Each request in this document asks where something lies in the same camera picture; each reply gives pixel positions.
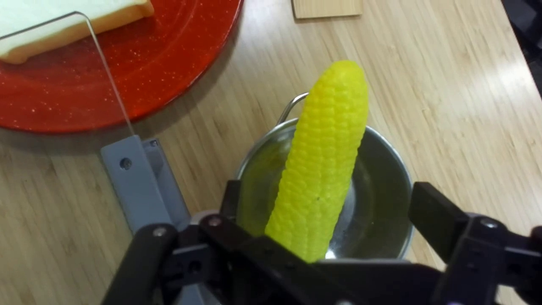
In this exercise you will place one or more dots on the white bread slice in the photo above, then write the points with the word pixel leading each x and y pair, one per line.
pixel 30 28

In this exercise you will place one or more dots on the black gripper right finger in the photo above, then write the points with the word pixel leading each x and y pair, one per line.
pixel 480 253

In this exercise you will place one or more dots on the red plate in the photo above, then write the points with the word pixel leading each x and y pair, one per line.
pixel 125 74

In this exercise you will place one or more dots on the small steel pot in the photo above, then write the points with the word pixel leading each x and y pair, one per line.
pixel 375 218

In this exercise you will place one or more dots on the yellow toy corn cob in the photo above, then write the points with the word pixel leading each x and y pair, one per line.
pixel 321 162

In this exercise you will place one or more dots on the thin wooden board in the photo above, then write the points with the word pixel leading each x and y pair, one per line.
pixel 319 9

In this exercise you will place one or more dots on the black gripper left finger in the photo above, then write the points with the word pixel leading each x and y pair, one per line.
pixel 236 269

